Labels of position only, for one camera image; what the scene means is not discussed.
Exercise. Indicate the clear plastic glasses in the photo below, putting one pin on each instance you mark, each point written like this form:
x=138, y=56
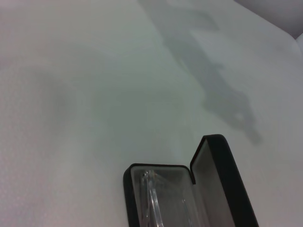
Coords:
x=152, y=201

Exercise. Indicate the black glasses case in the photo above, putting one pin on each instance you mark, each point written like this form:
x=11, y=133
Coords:
x=227, y=170

